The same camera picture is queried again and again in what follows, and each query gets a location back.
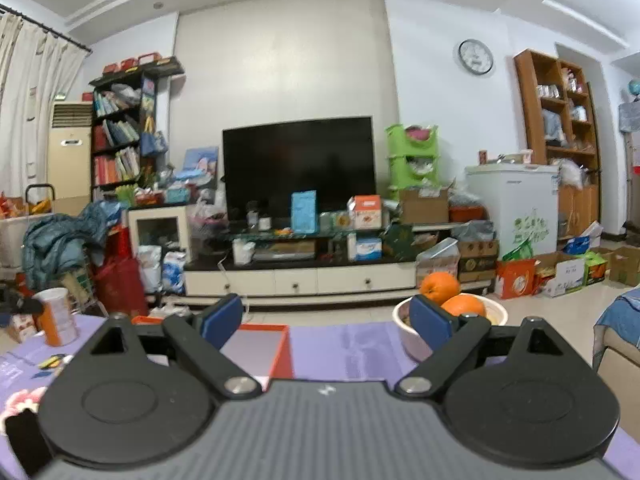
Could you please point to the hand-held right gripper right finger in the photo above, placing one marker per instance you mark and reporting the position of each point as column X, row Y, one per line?
column 431, row 322

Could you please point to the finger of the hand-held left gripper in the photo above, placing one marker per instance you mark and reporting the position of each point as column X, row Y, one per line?
column 20, row 304

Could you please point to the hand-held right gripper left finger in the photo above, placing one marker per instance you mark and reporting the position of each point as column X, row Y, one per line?
column 222, row 316

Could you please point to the orange cardboard box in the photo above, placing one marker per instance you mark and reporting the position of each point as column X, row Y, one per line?
column 280, row 355

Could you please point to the white plastic bowl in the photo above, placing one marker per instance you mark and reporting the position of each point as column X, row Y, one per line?
column 402, row 325

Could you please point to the orange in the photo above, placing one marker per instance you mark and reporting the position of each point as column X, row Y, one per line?
column 465, row 306
column 440, row 287

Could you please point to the orange white canister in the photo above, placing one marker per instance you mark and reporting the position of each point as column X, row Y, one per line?
column 55, row 320

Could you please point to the pink printed carton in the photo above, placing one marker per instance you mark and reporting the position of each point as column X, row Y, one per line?
column 437, row 270

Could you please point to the white blue rice bag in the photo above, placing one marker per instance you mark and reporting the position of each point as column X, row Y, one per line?
column 174, row 270

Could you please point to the white jug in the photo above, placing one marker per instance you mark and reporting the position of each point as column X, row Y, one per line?
column 243, row 251

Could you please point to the blue jacket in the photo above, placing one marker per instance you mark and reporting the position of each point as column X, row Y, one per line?
column 55, row 245

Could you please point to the white television stand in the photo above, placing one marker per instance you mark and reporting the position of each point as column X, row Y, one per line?
column 295, row 282

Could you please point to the brown printed carton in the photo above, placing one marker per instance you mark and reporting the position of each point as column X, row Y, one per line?
column 477, row 255

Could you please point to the purple printed tablecloth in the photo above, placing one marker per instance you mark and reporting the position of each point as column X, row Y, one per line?
column 350, row 350

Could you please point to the white plastic bag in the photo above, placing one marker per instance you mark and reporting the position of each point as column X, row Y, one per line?
column 150, row 267

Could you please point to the dark green gift box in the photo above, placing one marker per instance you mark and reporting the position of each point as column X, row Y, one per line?
column 400, row 240

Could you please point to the blue white tissue box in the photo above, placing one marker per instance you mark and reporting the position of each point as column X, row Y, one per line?
column 365, row 249

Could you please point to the red shopping bag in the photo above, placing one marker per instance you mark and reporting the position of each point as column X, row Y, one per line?
column 120, row 280

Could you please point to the brown cardboard box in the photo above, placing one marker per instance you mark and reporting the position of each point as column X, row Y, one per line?
column 425, row 207

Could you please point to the white glass-door cabinet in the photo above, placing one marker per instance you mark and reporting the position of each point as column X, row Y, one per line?
column 134, row 230

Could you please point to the orange white carton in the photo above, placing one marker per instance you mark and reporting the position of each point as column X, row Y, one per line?
column 367, row 212

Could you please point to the blue paper bag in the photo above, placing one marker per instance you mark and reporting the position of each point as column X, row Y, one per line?
column 304, row 210

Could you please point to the white green carton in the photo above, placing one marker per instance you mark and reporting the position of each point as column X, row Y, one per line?
column 565, row 272

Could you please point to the white chest freezer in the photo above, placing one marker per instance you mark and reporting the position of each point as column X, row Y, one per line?
column 515, row 200

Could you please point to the blue picture board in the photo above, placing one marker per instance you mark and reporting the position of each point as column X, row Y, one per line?
column 202, row 160

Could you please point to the white floor air conditioner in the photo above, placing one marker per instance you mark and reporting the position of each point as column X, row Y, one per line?
column 72, row 150

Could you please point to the black television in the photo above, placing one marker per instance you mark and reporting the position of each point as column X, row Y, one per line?
column 300, row 160

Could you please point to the blue cloth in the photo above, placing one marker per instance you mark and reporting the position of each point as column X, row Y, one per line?
column 620, row 315

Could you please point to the green plastic storage rack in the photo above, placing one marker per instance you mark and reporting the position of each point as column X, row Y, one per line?
column 395, row 135

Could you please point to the black bookshelf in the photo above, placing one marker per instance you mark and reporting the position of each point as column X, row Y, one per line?
column 117, row 130

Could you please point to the open cardboard box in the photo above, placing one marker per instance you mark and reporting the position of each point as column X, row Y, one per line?
column 625, row 265

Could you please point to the beige curtain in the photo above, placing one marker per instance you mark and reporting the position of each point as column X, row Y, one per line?
column 25, row 100

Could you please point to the brown wooden shelf cabinet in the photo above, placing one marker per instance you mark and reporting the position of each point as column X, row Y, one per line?
column 525, row 110

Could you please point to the black curtain rod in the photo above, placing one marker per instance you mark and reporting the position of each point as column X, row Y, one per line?
column 45, row 27

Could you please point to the blue globe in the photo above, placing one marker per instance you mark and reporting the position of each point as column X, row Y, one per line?
column 634, row 87

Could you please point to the round wall clock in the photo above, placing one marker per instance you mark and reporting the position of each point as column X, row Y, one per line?
column 476, row 56

